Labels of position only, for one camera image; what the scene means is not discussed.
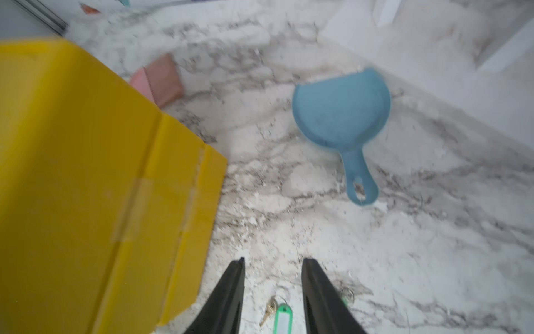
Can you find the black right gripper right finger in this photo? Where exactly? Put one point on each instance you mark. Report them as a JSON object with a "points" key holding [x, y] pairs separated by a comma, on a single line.
{"points": [[325, 312]]}

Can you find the yellow plastic drawer box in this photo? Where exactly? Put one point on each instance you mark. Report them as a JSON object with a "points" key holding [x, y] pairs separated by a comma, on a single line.
{"points": [[107, 203]]}

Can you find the key with green tag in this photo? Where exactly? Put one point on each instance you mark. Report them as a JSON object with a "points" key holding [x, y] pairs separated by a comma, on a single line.
{"points": [[280, 313], [347, 295]]}

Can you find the white stepped plant stand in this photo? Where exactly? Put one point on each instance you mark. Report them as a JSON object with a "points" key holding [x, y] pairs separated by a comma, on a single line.
{"points": [[475, 56]]}

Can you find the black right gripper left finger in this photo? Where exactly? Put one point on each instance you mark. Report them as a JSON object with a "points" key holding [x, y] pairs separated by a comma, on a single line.
{"points": [[222, 311]]}

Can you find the blue plastic dustpan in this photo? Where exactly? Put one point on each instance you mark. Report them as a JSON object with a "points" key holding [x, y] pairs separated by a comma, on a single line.
{"points": [[342, 114]]}

